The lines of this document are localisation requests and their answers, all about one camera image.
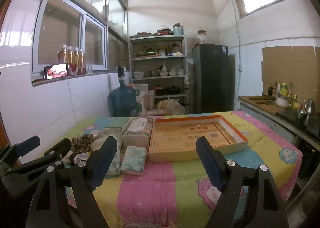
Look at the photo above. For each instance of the grey metal shelf rack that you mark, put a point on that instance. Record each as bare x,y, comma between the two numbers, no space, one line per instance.
157,39

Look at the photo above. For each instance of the white enamel pot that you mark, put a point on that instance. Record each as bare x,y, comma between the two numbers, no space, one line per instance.
283,101

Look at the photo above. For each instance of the metal kettle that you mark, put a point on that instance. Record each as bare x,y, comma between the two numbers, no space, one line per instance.
310,108

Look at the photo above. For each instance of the colourful printed blanket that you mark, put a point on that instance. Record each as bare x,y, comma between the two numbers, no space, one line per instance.
155,193

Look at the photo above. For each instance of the cardboard wall sheet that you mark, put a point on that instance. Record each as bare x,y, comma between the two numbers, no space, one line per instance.
287,68

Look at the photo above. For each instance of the white sack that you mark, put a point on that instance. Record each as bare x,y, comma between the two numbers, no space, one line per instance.
139,95

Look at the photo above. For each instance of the leopard print plush toy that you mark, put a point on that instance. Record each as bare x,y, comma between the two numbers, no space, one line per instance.
82,141

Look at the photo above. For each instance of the dark refrigerator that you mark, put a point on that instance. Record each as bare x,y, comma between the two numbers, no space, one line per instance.
212,73

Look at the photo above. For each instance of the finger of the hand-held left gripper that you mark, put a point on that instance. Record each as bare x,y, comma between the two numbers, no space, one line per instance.
25,145
62,146

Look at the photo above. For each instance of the red cooking pot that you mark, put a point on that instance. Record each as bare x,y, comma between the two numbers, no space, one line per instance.
163,32

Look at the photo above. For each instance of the smartphone with lit screen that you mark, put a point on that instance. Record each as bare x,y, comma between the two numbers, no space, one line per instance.
57,71

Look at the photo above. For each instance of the orange-rimmed cardboard box tray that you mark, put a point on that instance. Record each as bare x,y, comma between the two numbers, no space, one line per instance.
175,154

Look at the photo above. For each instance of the stack of white bowls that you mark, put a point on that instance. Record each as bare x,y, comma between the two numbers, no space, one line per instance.
138,75

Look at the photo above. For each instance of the dark sauce bottle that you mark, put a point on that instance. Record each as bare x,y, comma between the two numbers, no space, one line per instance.
270,92

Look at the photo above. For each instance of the black induction cooker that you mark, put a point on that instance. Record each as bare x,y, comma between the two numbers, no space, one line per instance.
287,115

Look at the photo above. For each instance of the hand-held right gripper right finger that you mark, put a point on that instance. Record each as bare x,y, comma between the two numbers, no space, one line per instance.
207,160

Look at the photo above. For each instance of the flat red pan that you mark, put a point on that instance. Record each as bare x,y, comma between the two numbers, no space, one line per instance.
145,34

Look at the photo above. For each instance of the aluminium sliding window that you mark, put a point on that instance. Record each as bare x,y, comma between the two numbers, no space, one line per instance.
83,43

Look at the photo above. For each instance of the filled plastic bag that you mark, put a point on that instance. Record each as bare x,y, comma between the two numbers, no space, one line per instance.
172,108

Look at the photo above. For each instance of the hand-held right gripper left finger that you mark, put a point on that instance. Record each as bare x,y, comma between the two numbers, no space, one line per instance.
105,165

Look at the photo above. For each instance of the blue water jug with pump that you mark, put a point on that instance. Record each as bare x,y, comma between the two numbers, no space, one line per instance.
122,100

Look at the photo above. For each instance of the teal lidded jar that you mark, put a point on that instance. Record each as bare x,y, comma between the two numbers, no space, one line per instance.
178,30

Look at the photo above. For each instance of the black cooking pot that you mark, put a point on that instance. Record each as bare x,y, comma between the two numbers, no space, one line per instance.
173,90

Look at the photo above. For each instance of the white green tissue packet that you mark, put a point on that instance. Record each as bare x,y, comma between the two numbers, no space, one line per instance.
133,160

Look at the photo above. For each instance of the large glass jar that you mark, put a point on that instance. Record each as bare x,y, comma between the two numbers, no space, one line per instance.
202,38

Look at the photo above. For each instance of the floral tissue box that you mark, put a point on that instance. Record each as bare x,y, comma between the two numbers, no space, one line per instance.
137,130

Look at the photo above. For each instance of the clay pot red lid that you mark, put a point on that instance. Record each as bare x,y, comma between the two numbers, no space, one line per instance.
159,90

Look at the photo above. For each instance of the clear drinking glass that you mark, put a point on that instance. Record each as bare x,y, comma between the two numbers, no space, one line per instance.
89,67

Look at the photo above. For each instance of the yellow green bottle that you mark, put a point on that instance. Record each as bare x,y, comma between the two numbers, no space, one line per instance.
283,90

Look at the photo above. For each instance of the small metal pot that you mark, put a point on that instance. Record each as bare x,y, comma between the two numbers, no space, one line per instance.
301,115

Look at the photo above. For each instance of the kitchen cleaver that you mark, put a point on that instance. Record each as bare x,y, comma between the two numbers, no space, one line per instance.
264,102

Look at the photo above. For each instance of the kitchen counter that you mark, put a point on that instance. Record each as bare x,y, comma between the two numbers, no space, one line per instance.
257,120

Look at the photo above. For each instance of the wooden cutting board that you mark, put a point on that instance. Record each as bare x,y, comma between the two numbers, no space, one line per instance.
265,108

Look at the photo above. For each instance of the translucent plastic container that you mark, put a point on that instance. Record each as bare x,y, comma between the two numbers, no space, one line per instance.
150,100

